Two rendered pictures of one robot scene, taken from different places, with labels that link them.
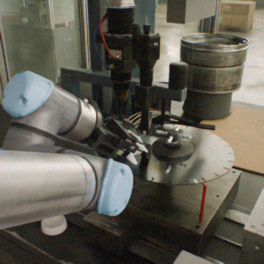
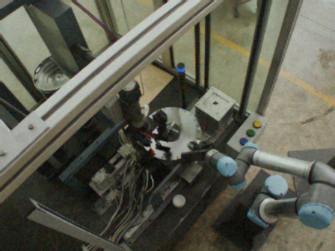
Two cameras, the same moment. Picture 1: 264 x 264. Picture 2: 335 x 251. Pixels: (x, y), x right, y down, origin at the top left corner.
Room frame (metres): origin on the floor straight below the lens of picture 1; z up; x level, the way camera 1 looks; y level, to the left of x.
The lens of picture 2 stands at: (0.58, 0.62, 2.36)
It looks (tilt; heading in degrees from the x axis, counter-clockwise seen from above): 59 degrees down; 287
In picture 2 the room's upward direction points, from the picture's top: 10 degrees counter-clockwise
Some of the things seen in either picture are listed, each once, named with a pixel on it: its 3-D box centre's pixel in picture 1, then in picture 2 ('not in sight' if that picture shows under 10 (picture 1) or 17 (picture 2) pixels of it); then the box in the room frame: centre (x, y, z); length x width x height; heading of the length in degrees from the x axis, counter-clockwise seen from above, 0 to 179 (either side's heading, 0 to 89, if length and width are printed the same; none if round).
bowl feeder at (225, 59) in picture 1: (210, 77); (66, 88); (1.55, -0.38, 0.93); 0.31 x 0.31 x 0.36
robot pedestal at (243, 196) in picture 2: not in sight; (255, 211); (0.22, 0.14, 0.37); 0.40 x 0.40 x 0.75; 57
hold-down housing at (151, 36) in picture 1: (145, 66); (161, 123); (0.82, -0.04, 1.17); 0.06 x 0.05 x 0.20; 48
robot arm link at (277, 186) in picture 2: not in sight; (274, 189); (0.23, 0.14, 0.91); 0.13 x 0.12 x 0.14; 64
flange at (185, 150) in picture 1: (172, 145); (170, 131); (0.80, -0.11, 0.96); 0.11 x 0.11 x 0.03
